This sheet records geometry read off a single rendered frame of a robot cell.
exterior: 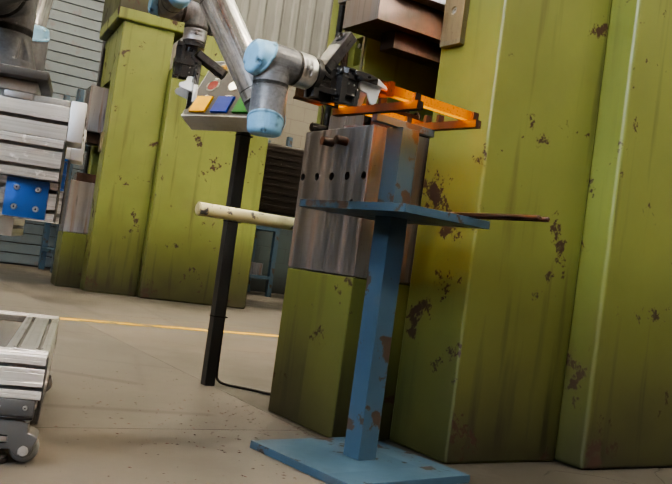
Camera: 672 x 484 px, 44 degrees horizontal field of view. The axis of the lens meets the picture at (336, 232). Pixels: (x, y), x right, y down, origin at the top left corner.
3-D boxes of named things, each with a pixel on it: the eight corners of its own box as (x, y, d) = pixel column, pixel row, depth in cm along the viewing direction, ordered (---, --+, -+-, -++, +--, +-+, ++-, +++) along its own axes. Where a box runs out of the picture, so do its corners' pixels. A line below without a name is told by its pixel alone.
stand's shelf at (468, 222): (404, 211, 188) (405, 203, 188) (298, 206, 219) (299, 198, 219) (489, 229, 207) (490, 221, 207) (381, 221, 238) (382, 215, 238)
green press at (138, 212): (71, 292, 656) (125, -65, 667) (37, 278, 760) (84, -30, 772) (308, 315, 771) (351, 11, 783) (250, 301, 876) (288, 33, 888)
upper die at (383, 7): (377, 18, 256) (381, -12, 256) (341, 29, 273) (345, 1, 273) (476, 53, 279) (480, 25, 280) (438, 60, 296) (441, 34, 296)
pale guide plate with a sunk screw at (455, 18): (459, 43, 241) (466, -15, 241) (439, 47, 248) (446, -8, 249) (464, 44, 242) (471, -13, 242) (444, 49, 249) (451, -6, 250)
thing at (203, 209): (199, 216, 271) (201, 200, 272) (192, 215, 276) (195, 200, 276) (312, 234, 295) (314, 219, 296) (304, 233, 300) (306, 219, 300)
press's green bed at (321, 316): (331, 440, 236) (353, 277, 237) (267, 410, 267) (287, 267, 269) (475, 439, 266) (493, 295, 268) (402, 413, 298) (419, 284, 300)
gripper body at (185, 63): (171, 79, 266) (176, 43, 267) (198, 85, 269) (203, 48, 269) (173, 75, 259) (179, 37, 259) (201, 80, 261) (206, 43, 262)
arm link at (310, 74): (286, 53, 180) (308, 48, 173) (303, 58, 183) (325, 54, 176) (281, 86, 179) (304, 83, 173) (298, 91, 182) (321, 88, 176)
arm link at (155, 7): (156, -17, 252) (191, -8, 256) (149, -8, 262) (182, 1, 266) (153, 8, 251) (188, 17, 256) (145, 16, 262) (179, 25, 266)
